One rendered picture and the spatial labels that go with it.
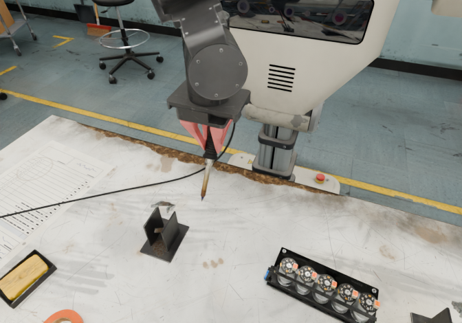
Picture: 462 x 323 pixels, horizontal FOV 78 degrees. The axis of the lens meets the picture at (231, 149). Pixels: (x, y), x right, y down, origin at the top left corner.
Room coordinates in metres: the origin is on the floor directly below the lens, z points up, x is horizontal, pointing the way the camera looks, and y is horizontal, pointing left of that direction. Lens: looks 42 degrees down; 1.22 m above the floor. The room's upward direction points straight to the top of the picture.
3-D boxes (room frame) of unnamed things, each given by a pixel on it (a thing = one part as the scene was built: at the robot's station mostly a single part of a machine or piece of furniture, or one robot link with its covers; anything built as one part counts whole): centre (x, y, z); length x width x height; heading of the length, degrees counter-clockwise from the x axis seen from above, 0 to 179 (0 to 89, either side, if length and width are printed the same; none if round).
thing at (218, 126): (0.34, 0.03, 0.96); 0.07 x 0.07 x 0.09; 70
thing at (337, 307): (0.16, -0.16, 0.79); 0.02 x 0.02 x 0.05
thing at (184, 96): (0.34, 0.03, 1.03); 0.10 x 0.07 x 0.07; 70
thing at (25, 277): (0.20, 0.33, 0.76); 0.07 x 0.05 x 0.02; 149
